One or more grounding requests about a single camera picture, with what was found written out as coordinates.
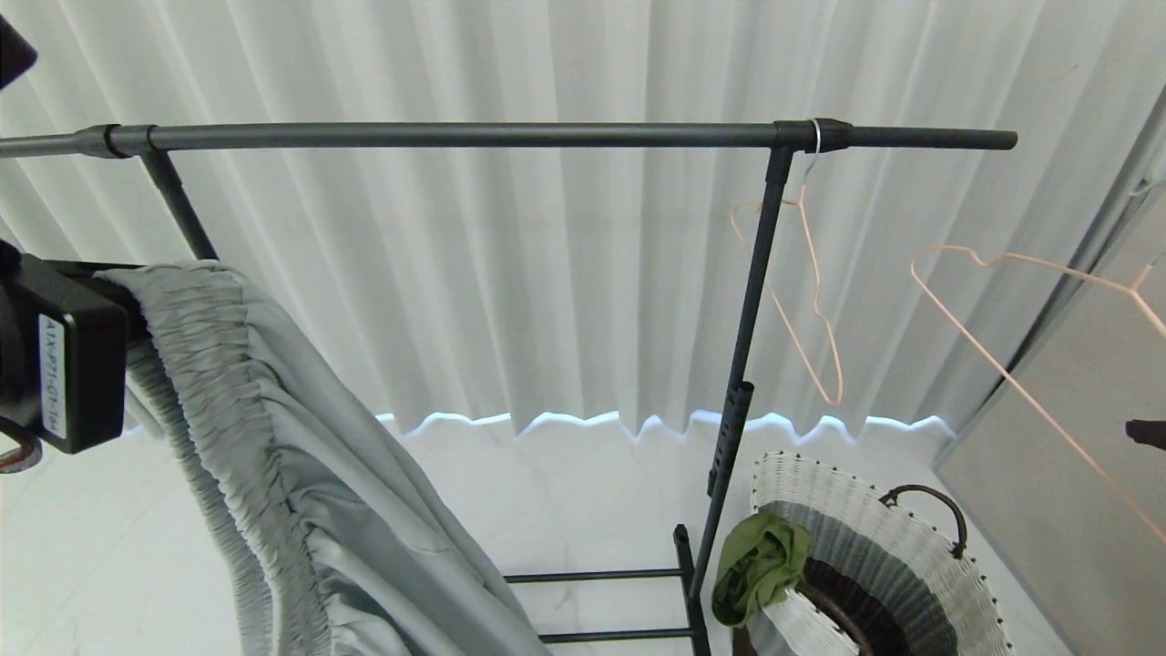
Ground green garment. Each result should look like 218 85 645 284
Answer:
711 510 813 628

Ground pale grey shorts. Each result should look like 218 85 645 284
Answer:
96 261 552 656

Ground white curtain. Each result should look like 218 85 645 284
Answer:
0 0 1166 440

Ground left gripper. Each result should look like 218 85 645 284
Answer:
0 241 128 455

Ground white laundry basket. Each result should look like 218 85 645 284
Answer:
733 451 1015 656

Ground black clothes rack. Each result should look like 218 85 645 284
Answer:
0 117 1018 656

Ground pink clothes hanger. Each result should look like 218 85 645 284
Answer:
729 118 844 408
909 178 1166 548

